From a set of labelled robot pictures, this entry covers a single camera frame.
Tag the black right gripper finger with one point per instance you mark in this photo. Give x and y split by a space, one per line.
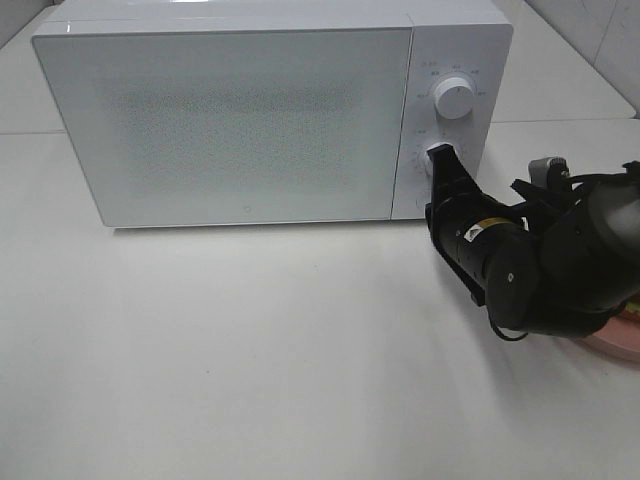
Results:
450 179

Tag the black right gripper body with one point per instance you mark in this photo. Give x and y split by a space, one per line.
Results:
486 246

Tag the white timer knob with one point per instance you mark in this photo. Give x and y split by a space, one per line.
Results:
426 159

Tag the round white door button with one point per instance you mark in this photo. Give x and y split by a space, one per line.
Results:
423 199

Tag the pink round plate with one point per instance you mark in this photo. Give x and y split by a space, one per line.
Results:
619 338

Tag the white microwave door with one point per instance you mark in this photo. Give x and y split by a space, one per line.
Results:
233 128

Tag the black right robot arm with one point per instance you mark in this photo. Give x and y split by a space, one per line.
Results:
562 262

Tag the upper white power knob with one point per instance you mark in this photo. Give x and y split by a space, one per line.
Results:
454 97

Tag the white microwave oven body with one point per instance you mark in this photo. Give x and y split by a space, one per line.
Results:
448 38

